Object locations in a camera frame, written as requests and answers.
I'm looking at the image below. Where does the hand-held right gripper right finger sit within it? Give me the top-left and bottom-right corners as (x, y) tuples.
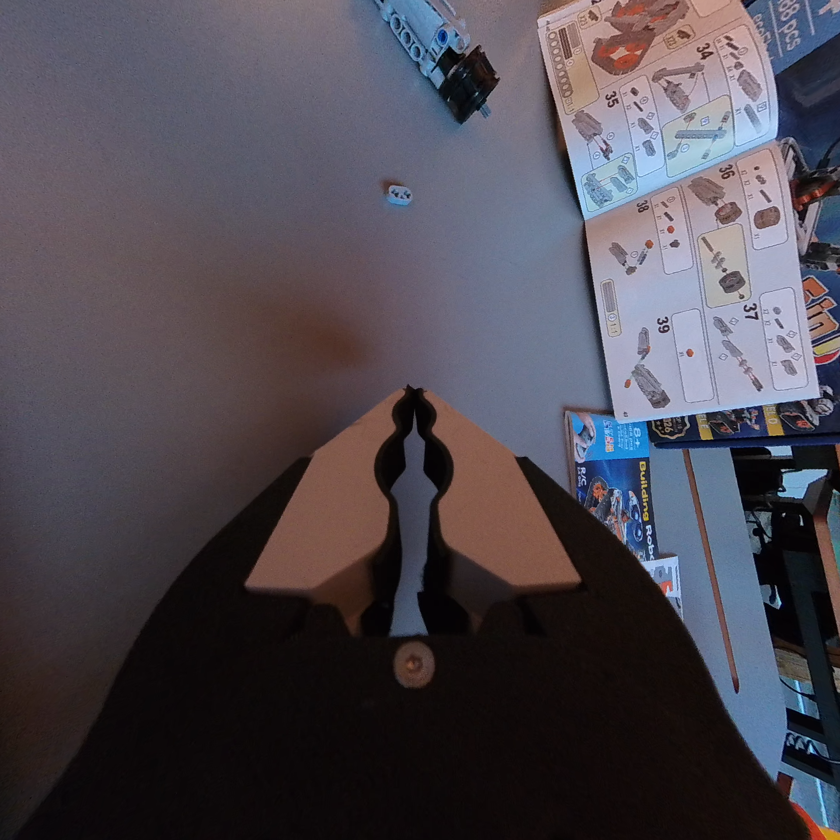
(415, 389), (583, 635)

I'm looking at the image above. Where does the small blue leaflet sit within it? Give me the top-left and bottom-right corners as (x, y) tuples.
(564, 408), (685, 621)

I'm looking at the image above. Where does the black metal frame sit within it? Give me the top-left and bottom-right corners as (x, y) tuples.
(731, 446), (840, 782)

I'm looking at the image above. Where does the yellow plastic box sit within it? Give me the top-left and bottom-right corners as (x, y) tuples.
(787, 797), (840, 840)

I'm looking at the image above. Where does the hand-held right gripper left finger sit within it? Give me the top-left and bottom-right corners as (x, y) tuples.
(243, 387), (410, 635)

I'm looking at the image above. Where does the open instruction booklet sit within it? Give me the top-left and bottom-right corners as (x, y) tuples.
(537, 0), (821, 424)

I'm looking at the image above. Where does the white block assembly with wheel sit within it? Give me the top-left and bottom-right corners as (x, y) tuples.
(374, 0), (500, 124)

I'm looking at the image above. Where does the dark blue robot kit box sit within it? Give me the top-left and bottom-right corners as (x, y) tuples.
(646, 0), (840, 448)

